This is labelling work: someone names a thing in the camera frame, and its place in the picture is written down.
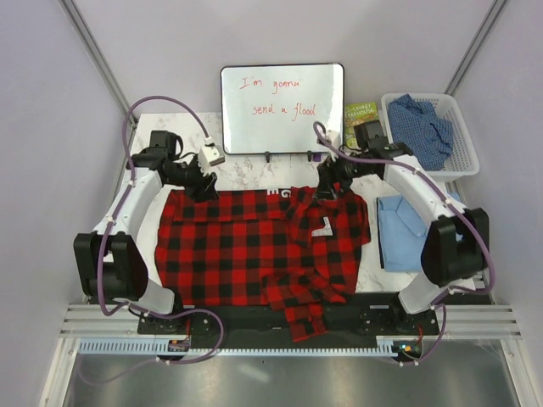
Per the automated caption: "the aluminium frame rail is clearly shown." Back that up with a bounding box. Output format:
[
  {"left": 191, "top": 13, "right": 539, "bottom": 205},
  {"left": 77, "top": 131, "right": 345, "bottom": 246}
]
[{"left": 59, "top": 0, "right": 130, "bottom": 114}]

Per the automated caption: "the green children's book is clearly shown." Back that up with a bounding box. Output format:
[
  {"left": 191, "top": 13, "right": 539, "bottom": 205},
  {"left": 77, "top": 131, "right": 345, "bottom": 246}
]
[{"left": 344, "top": 102, "right": 380, "bottom": 149}]

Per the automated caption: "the white plastic basket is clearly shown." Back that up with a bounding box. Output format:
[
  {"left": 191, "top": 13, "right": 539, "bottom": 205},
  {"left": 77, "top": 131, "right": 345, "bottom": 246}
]
[{"left": 381, "top": 92, "right": 479, "bottom": 182}]

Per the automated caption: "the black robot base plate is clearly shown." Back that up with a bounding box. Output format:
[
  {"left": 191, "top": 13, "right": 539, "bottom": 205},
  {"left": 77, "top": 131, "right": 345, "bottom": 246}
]
[{"left": 135, "top": 294, "right": 438, "bottom": 345}]

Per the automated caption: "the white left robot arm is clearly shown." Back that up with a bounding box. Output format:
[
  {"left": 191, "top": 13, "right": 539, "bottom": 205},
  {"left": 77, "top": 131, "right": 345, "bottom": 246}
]
[{"left": 73, "top": 131, "right": 225, "bottom": 333}]

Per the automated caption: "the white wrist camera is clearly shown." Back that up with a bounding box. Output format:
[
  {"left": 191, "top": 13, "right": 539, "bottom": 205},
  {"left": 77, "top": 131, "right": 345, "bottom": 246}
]
[
  {"left": 320, "top": 131, "right": 342, "bottom": 149},
  {"left": 198, "top": 144, "right": 226, "bottom": 176}
]

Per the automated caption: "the folded light blue shirt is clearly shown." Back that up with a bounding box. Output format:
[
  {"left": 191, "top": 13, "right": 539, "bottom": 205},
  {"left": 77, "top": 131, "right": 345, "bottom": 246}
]
[{"left": 376, "top": 192, "right": 483, "bottom": 273}]

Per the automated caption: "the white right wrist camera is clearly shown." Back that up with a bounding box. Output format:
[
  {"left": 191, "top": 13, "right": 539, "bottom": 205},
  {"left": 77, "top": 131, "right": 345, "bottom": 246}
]
[{"left": 320, "top": 131, "right": 342, "bottom": 149}]

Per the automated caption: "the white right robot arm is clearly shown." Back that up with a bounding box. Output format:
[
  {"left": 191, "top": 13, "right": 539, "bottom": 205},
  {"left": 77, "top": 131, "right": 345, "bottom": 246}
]
[{"left": 313, "top": 121, "right": 495, "bottom": 334}]

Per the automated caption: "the white slotted cable duct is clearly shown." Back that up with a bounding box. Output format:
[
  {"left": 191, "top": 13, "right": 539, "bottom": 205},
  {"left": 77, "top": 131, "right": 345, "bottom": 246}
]
[{"left": 77, "top": 332, "right": 418, "bottom": 357}]

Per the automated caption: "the red black plaid shirt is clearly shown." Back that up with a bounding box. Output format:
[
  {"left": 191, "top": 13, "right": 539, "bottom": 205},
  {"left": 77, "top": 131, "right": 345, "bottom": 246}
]
[{"left": 154, "top": 187, "right": 371, "bottom": 342}]

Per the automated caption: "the whiteboard with red writing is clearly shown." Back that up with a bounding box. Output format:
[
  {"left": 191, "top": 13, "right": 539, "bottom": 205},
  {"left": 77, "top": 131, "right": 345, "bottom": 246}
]
[{"left": 220, "top": 63, "right": 344, "bottom": 155}]

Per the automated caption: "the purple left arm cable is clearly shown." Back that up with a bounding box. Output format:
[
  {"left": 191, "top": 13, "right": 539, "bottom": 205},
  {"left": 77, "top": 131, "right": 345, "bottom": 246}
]
[{"left": 78, "top": 96, "right": 225, "bottom": 385}]

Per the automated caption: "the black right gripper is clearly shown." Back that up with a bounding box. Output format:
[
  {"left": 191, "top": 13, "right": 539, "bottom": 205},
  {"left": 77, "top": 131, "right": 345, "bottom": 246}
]
[{"left": 312, "top": 145, "right": 372, "bottom": 201}]

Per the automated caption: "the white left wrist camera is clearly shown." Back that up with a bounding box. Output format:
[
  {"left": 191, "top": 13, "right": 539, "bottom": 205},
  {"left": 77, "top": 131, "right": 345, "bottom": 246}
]
[{"left": 198, "top": 144, "right": 226, "bottom": 176}]

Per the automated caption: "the blue checkered shirt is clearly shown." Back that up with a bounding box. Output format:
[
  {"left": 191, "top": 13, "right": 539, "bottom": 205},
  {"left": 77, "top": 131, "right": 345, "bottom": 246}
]
[{"left": 387, "top": 94, "right": 454, "bottom": 171}]

